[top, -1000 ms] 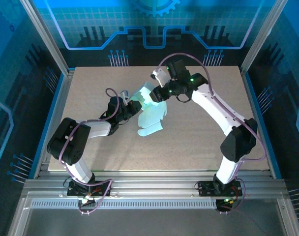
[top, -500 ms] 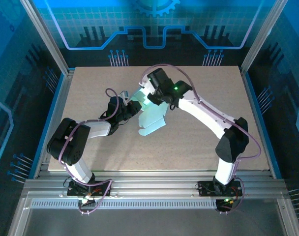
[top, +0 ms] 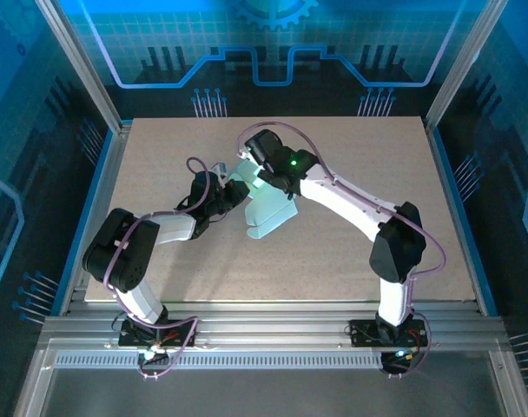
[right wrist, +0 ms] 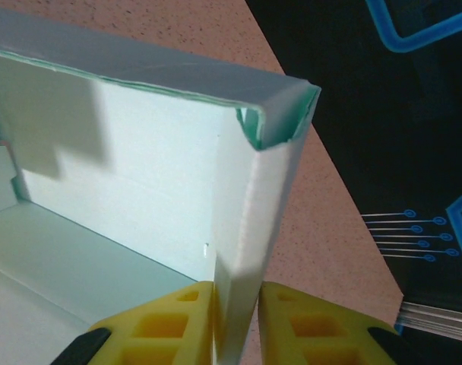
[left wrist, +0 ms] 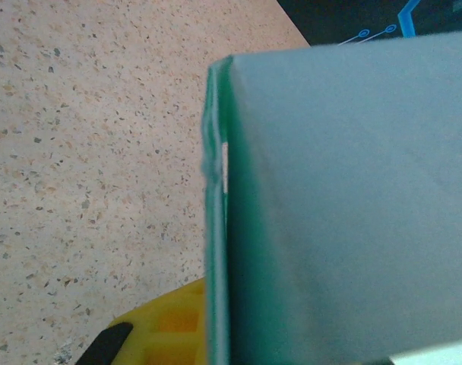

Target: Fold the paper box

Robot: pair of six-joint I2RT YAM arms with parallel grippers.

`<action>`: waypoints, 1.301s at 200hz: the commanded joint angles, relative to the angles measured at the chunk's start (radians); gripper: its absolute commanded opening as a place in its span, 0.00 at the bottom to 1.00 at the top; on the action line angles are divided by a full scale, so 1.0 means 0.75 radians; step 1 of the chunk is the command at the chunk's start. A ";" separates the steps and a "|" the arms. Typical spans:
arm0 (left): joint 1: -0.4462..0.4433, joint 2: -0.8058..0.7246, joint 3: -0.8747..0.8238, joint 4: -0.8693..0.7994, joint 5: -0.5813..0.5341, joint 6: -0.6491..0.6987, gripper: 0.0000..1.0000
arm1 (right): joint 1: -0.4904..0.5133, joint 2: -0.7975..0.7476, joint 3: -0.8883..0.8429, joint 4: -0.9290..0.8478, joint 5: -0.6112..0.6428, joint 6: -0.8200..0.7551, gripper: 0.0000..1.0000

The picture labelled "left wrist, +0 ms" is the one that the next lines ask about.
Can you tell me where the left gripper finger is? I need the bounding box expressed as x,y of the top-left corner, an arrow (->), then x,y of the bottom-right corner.
74,278 -> 208,365

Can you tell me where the light teal paper box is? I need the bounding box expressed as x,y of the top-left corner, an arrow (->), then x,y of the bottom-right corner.
199,29 -> 462,365

